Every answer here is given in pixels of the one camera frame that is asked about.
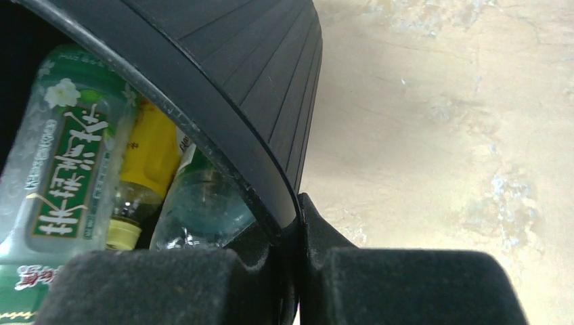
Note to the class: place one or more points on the yellow honey pomelo bottle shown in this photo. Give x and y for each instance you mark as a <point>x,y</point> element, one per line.
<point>151,158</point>

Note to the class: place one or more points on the dark green label water bottle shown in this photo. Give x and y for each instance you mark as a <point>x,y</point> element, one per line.
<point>201,209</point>

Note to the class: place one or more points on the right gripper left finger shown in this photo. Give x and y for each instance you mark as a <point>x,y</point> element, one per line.
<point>238,284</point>

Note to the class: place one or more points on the light green label bottle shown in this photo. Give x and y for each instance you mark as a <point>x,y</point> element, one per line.
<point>61,174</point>

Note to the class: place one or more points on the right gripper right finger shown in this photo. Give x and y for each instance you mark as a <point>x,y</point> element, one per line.
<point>345,284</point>

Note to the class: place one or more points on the black ribbed waste bin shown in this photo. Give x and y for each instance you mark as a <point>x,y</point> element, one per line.
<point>240,76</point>

